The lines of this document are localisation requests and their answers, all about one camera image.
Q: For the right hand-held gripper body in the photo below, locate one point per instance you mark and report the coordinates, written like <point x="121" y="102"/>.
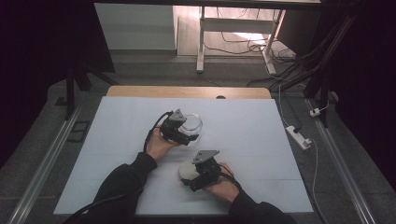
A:
<point x="207" y="168"/>

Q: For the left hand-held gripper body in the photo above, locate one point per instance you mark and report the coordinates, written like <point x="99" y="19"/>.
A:
<point x="172" y="126"/>

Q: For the clear glass jar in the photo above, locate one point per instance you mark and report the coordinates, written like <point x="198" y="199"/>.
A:
<point x="193" y="124"/>

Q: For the cream round jar lid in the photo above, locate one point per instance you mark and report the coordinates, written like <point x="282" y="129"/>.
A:
<point x="186" y="170"/>

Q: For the person's left hand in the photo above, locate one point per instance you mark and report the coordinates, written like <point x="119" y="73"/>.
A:
<point x="160" y="144"/>

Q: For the person's right hand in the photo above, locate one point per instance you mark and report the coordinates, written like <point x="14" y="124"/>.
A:
<point x="222" y="186"/>

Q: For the wooden table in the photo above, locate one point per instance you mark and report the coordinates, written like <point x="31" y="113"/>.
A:
<point x="174" y="92"/>

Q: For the white table cover sheet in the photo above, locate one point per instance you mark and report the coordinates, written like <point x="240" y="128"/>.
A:
<point x="249" y="140"/>

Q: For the white power strip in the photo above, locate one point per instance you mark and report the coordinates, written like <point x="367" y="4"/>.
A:
<point x="299" y="137"/>

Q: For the black metal stand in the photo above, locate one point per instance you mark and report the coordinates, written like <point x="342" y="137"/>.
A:
<point x="323" y="99"/>
<point x="70" y="93"/>

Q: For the small white adapter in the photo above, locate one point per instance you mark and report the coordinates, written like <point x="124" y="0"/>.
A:
<point x="315" y="112"/>

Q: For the dark overhead bar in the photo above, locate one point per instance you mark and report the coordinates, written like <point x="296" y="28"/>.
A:
<point x="218" y="3"/>

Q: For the dark curtain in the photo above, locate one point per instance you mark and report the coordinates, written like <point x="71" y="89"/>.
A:
<point x="367" y="93"/>
<point x="37" y="62"/>

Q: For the black rectangular frame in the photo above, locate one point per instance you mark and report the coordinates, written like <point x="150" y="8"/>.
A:
<point x="72" y="137"/>

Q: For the white desk frame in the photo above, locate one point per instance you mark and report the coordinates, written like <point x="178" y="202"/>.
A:
<point x="236" y="25"/>

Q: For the aluminium rail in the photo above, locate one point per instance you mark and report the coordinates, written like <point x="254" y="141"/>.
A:
<point x="46" y="161"/>
<point x="341" y="165"/>

